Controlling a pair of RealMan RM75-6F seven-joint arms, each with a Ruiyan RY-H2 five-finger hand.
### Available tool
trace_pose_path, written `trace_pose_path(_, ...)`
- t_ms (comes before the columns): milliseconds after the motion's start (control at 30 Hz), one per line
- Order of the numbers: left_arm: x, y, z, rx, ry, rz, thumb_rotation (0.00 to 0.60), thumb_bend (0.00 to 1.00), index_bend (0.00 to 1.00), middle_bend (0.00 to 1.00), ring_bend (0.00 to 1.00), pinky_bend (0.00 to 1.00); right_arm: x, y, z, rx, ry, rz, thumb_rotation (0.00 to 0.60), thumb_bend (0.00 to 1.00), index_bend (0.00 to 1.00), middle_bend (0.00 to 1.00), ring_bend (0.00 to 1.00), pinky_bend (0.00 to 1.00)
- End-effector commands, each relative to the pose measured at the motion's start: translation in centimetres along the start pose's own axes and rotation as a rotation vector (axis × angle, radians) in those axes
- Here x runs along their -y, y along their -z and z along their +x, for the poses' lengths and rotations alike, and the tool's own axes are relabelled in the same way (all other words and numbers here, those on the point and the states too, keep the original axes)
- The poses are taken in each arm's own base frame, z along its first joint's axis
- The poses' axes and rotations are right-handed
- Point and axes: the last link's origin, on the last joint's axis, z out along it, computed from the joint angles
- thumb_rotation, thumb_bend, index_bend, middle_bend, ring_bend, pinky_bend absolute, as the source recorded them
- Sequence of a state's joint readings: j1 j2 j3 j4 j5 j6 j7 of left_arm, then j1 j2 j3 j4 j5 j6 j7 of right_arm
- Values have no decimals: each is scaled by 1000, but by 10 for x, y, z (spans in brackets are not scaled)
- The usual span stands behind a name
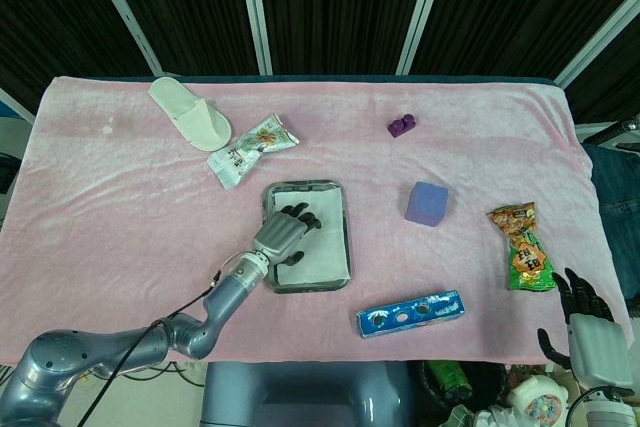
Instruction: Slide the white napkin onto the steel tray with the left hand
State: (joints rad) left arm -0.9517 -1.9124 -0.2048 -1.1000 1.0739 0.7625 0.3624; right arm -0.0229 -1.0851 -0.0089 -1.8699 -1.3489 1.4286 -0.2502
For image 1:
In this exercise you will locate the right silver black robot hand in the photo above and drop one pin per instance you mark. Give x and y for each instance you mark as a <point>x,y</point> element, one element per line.
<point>600,347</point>

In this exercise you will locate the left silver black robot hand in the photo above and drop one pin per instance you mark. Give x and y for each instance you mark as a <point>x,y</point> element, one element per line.
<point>280,237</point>

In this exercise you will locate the white napkin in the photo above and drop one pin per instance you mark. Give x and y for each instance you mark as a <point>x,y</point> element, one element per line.
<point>325,257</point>

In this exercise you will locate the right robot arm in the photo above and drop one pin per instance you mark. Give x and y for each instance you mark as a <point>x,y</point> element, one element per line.
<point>610,409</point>

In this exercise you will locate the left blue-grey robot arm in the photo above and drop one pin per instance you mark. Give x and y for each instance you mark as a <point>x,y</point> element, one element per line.
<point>115,347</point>

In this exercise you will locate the metal tray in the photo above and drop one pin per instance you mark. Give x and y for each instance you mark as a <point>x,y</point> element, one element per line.
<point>350,247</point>

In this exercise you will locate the white round toy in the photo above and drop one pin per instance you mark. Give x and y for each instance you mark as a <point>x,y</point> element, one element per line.
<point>537,397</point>

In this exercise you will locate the silver snack bag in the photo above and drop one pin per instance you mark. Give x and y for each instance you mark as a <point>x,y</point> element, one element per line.
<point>247,149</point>

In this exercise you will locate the black waste bin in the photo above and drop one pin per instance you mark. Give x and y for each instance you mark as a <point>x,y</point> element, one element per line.
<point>487,382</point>

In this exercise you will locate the orange green snack bag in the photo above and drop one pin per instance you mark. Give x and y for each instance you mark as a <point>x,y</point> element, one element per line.
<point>522,242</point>

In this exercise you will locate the white slipper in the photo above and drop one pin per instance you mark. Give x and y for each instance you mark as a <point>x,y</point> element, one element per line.
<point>192,117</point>

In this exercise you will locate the purple foam cube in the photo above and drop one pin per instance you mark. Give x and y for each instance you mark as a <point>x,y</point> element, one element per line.
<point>425,204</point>

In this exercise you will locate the blue denim trousers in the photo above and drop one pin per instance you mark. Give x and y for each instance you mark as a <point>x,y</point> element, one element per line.
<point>615,197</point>

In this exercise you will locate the blue Oreo cookie box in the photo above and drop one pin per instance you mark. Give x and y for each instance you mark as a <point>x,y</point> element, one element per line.
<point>410,314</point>

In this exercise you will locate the green packet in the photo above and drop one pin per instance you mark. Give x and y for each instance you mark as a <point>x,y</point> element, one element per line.
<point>450,379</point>

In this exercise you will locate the blue-grey robot torso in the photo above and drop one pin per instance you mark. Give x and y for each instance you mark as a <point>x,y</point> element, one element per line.
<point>305,394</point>

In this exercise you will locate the pink fleece cloth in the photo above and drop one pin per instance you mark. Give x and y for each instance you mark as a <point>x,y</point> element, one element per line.
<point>125,197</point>

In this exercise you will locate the purple toy brick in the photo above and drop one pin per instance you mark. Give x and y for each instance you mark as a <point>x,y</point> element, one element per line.
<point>400,126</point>

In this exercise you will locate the black metal stand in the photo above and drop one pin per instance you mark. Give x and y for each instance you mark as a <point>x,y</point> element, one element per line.
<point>612,133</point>

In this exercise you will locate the white partition post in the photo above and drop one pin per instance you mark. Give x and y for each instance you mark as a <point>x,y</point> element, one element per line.
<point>422,9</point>
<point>122,9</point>
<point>600,39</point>
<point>255,9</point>
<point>17,106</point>

